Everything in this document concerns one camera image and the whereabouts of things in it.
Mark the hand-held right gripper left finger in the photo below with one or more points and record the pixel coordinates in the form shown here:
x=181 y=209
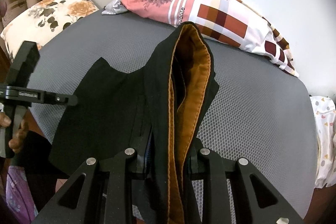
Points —
x=131 y=162

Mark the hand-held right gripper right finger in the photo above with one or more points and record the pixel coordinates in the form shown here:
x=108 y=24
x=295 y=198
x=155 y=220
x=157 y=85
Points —
x=207 y=165

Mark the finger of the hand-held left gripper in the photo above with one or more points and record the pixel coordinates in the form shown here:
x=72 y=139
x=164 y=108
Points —
x=57 y=98

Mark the black pants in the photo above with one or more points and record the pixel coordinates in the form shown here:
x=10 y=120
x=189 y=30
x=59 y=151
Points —
x=113 y=108

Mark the person's left forearm purple sleeve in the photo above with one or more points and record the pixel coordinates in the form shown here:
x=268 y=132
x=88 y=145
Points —
x=19 y=195

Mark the person's left hand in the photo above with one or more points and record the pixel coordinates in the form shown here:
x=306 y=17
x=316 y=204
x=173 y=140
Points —
x=18 y=137

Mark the floral pillow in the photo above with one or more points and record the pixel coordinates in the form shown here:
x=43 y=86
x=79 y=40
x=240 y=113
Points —
x=52 y=11

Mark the grey mesh mattress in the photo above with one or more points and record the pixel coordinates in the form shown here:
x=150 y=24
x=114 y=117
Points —
x=249 y=108

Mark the grey white cloth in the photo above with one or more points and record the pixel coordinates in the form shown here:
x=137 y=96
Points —
x=113 y=8

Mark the white dotted sheet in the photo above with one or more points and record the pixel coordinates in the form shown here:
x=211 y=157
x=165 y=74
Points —
x=324 y=134

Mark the pink checked blanket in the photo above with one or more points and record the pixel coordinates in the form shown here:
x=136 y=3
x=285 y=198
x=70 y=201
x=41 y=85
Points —
x=223 y=19

